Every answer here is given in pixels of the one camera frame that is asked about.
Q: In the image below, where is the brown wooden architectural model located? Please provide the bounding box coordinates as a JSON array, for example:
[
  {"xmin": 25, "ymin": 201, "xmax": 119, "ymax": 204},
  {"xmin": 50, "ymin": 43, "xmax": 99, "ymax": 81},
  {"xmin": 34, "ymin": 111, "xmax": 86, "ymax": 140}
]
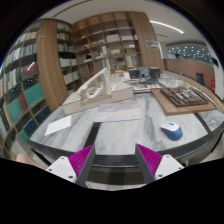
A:
[{"xmin": 151, "ymin": 87, "xmax": 217, "ymax": 116}]

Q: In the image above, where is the left wooden bookshelf with books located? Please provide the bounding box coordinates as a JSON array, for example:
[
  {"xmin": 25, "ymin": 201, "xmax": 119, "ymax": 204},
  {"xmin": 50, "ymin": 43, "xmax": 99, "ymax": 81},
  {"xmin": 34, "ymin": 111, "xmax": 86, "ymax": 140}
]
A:
[{"xmin": 0, "ymin": 19, "xmax": 81, "ymax": 160}]

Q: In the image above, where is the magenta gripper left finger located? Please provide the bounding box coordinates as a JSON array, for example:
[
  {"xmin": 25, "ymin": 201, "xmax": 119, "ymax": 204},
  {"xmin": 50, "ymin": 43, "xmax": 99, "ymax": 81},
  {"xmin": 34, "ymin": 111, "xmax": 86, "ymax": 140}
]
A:
[{"xmin": 46, "ymin": 144, "xmax": 97, "ymax": 188}]

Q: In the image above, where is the dark grey box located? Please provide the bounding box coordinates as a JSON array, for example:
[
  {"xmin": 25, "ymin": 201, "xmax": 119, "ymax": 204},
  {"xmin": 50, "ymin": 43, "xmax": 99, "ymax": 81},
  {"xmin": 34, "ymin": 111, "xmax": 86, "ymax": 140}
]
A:
[{"xmin": 149, "ymin": 67, "xmax": 160, "ymax": 78}]

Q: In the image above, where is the white architectural model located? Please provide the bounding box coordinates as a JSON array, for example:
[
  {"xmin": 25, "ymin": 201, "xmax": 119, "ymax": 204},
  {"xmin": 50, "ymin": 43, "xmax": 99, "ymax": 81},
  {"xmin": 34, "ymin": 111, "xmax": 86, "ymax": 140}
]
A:
[{"xmin": 62, "ymin": 68, "xmax": 134, "ymax": 115}]

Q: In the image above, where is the blue and white computer mouse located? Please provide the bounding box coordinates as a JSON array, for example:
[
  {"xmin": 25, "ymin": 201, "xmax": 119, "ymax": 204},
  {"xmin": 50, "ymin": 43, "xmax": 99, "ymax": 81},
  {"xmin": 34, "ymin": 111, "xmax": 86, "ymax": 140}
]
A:
[{"xmin": 160, "ymin": 122, "xmax": 183, "ymax": 141}]

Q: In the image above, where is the grey printed mouse pad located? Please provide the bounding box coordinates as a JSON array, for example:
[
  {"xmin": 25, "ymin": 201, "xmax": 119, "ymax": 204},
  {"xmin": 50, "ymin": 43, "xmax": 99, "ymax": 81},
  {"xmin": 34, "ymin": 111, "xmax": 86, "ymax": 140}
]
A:
[{"xmin": 95, "ymin": 99, "xmax": 142, "ymax": 123}]

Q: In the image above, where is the rear wooden bookshelf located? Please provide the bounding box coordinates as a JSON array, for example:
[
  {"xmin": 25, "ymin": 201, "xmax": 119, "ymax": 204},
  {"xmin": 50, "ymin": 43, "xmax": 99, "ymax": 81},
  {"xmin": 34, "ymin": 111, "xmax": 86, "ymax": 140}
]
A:
[{"xmin": 72, "ymin": 11, "xmax": 164, "ymax": 81}]

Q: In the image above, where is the white paper sheet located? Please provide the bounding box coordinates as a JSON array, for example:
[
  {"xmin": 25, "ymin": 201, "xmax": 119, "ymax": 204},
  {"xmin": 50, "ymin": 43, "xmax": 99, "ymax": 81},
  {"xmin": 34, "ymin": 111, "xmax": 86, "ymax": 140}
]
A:
[{"xmin": 45, "ymin": 116, "xmax": 71, "ymax": 135}]

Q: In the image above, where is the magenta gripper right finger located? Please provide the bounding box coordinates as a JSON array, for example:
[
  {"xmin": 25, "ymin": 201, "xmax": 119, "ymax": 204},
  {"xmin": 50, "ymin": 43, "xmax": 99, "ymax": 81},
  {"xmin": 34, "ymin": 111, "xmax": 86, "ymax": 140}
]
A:
[{"xmin": 134, "ymin": 143, "xmax": 186, "ymax": 185}]

